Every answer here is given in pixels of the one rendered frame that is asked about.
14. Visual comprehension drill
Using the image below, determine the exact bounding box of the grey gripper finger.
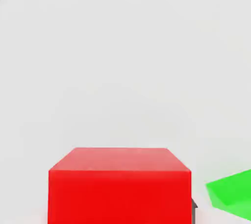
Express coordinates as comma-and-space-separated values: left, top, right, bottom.
191, 198, 199, 224

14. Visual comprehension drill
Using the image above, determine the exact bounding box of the small red cube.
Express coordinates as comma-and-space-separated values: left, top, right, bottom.
47, 147, 192, 224

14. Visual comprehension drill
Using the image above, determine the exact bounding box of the small green cube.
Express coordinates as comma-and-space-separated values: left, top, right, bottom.
205, 169, 251, 222

